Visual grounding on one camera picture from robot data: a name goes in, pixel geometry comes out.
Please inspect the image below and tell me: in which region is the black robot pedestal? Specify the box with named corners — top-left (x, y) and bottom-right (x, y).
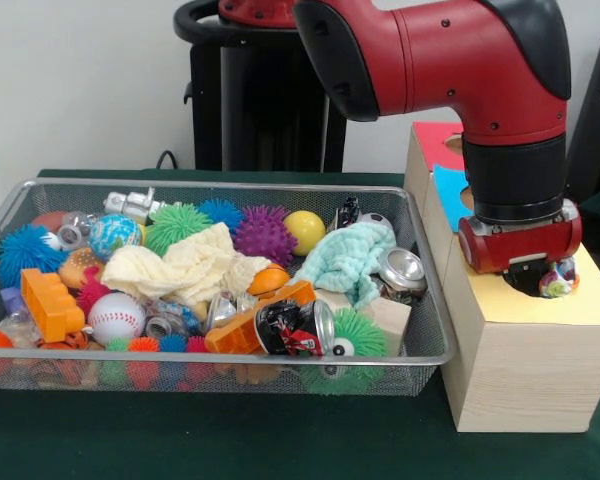
top-left (173, 0), bottom-right (351, 174)

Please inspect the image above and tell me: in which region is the cream waffle cloth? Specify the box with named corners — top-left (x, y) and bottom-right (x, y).
top-left (101, 222), bottom-right (274, 306)

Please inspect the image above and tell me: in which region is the blue globe ball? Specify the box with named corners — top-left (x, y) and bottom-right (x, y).
top-left (88, 213), bottom-right (143, 264)

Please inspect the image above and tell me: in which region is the crushed black red can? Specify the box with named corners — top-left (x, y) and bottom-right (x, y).
top-left (254, 298), bottom-right (337, 359)

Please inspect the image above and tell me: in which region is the wooden box with three holes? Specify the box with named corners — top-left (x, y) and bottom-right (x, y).
top-left (403, 121), bottom-right (600, 434)

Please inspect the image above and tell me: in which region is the shallow mesh bin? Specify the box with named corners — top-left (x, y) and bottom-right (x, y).
top-left (0, 177), bottom-right (457, 399)

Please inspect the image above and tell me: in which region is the mint green waffle cloth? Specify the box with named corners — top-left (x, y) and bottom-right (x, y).
top-left (292, 221), bottom-right (399, 311)

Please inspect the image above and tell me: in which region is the green fuzzy ball with eyes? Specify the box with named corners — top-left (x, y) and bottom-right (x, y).
top-left (329, 308), bottom-right (390, 359)

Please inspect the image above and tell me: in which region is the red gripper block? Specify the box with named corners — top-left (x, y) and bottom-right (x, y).
top-left (458, 214), bottom-right (584, 286)

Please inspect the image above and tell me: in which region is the orange toy brick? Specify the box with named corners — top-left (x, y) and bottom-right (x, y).
top-left (204, 280), bottom-right (317, 356)
top-left (20, 268), bottom-right (86, 344)

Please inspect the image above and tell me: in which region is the yellow ball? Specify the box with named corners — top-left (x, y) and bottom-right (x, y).
top-left (283, 210), bottom-right (327, 257)

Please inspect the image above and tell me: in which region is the crushed silver can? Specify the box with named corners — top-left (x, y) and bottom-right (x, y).
top-left (377, 248), bottom-right (429, 302)

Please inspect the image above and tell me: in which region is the colourful patterned cloth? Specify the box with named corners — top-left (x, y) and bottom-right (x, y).
top-left (538, 256), bottom-right (580, 300)

